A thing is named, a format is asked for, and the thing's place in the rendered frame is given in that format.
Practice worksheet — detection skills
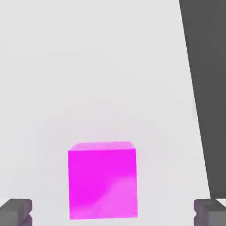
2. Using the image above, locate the small magenta cube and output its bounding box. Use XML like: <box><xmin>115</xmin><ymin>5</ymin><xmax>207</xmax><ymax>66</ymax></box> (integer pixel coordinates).
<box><xmin>68</xmin><ymin>141</ymin><xmax>138</xmax><ymax>221</ymax></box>

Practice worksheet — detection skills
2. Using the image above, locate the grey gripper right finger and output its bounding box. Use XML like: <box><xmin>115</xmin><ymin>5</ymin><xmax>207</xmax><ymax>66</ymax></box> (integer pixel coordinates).
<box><xmin>193</xmin><ymin>198</ymin><xmax>226</xmax><ymax>226</ymax></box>

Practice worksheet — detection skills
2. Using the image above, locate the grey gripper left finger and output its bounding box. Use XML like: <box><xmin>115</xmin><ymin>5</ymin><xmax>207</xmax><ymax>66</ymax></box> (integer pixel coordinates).
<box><xmin>0</xmin><ymin>199</ymin><xmax>33</xmax><ymax>226</ymax></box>

